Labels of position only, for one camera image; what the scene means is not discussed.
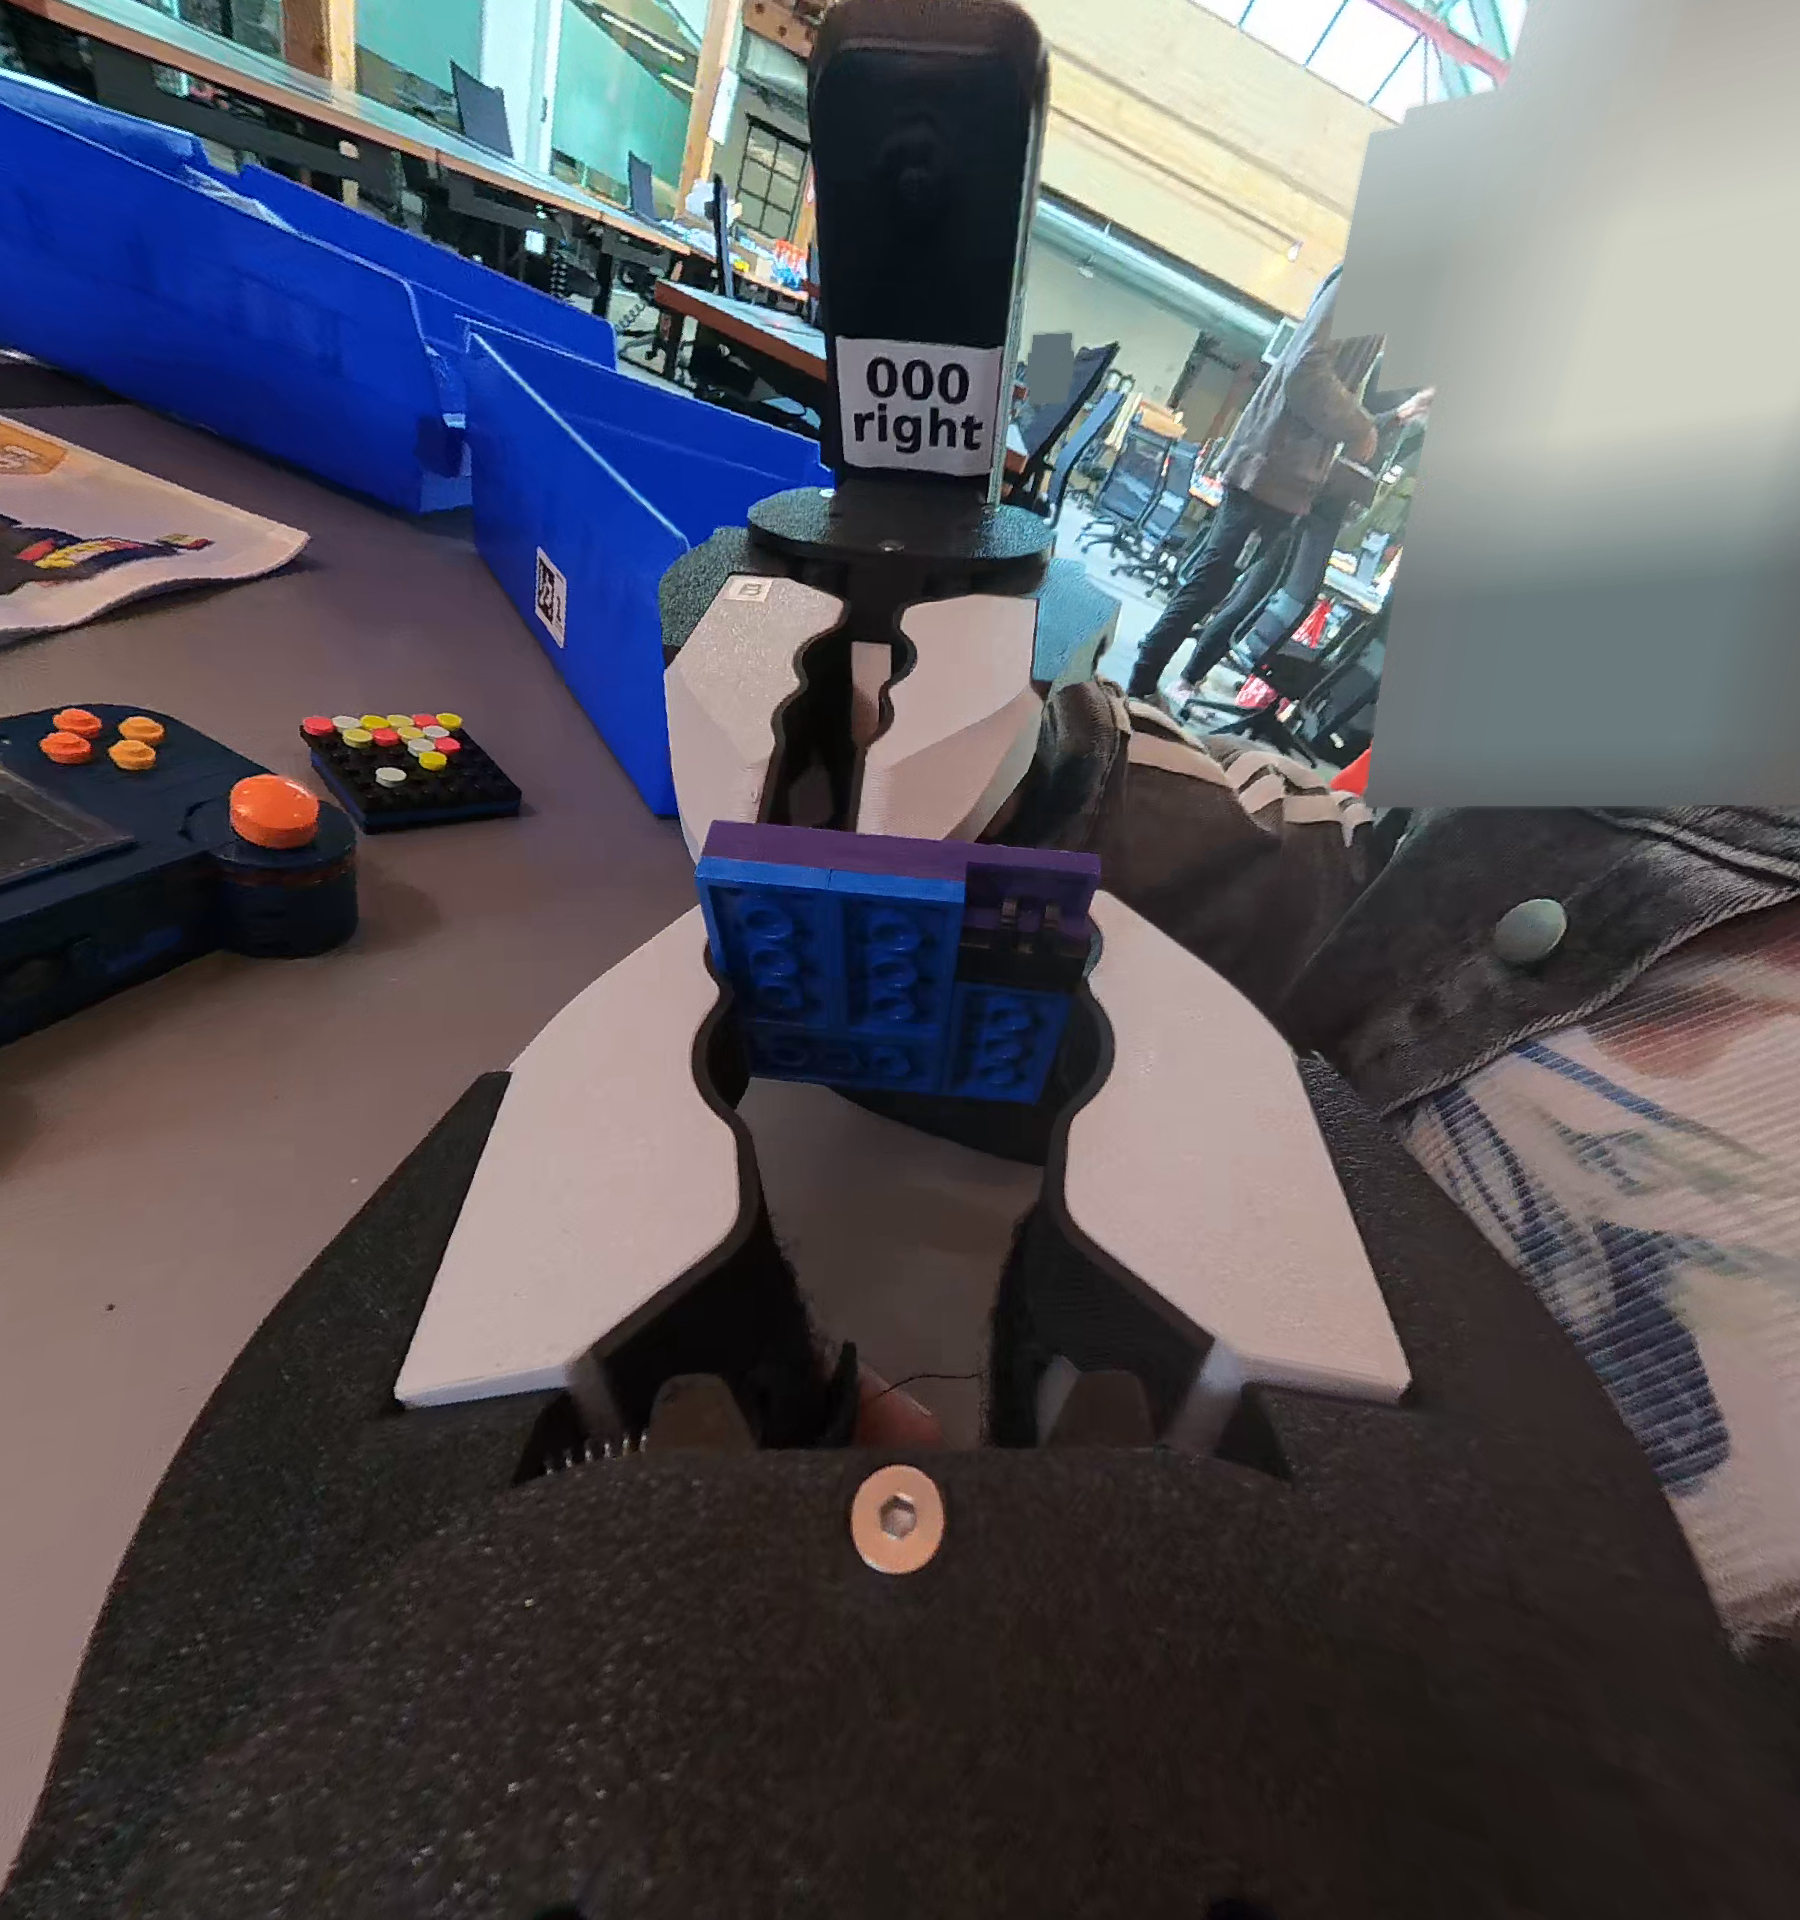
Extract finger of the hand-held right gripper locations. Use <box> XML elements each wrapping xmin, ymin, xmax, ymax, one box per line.
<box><xmin>856</xmin><ymin>599</ymin><xmax>1047</xmax><ymax>844</ymax></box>
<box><xmin>664</xmin><ymin>578</ymin><xmax>862</xmax><ymax>862</ymax></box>

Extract blue plastic bin with label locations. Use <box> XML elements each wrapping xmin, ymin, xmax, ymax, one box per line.
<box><xmin>459</xmin><ymin>324</ymin><xmax>837</xmax><ymax>818</ymax></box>

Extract long wooden office desk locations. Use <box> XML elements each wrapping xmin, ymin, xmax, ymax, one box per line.
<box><xmin>32</xmin><ymin>0</ymin><xmax>710</xmax><ymax>275</ymax></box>

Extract person's right forearm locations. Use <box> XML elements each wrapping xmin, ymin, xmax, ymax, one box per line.
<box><xmin>990</xmin><ymin>680</ymin><xmax>1417</xmax><ymax>1030</ymax></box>

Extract black brick plate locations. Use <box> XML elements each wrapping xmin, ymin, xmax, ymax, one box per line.
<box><xmin>299</xmin><ymin>707</ymin><xmax>522</xmax><ymax>835</ymax></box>

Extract person's torso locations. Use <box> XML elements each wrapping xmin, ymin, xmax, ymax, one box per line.
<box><xmin>1274</xmin><ymin>802</ymin><xmax>1800</xmax><ymax>1920</ymax></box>

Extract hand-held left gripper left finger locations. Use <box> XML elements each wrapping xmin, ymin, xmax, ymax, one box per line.
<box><xmin>391</xmin><ymin>909</ymin><xmax>862</xmax><ymax>1447</ymax></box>

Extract navy brick game console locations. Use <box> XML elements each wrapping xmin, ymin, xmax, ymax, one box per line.
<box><xmin>0</xmin><ymin>706</ymin><xmax>360</xmax><ymax>1072</ymax></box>

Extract instruction booklet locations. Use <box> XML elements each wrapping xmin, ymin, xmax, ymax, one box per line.
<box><xmin>0</xmin><ymin>411</ymin><xmax>313</xmax><ymax>649</ymax></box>

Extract purple brick plate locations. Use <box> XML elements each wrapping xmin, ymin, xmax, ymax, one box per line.
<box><xmin>695</xmin><ymin>816</ymin><xmax>1105</xmax><ymax>1109</ymax></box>

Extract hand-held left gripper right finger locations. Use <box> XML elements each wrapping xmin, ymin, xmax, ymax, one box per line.
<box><xmin>989</xmin><ymin>895</ymin><xmax>1412</xmax><ymax>1454</ymax></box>

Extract black office chair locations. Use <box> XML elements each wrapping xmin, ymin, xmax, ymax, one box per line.
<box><xmin>1011</xmin><ymin>338</ymin><xmax>1127</xmax><ymax>519</ymax></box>

